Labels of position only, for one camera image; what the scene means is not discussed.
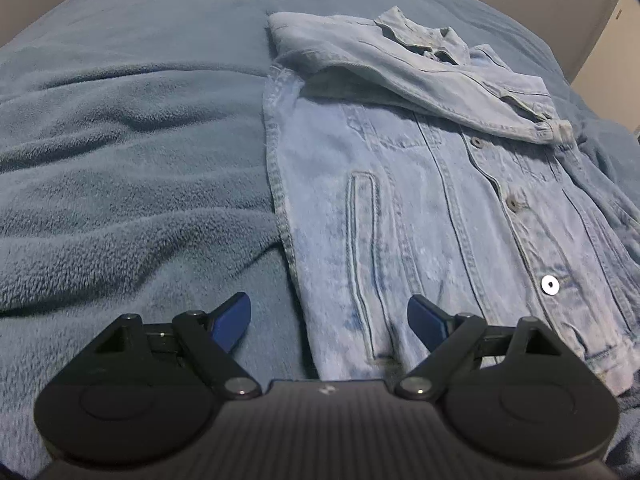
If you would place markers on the light blue denim jacket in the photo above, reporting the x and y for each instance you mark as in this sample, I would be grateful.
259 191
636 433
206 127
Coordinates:
400 185

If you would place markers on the blue fleece blanket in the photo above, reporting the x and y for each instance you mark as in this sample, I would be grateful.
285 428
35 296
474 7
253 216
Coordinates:
125 160

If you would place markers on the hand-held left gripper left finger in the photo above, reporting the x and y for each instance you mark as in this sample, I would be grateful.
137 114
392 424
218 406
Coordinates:
232 322

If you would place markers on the beige door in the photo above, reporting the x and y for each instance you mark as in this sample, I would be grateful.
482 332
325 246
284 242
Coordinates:
612 60

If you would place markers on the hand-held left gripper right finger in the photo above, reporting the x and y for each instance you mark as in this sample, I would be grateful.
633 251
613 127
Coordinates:
425 320

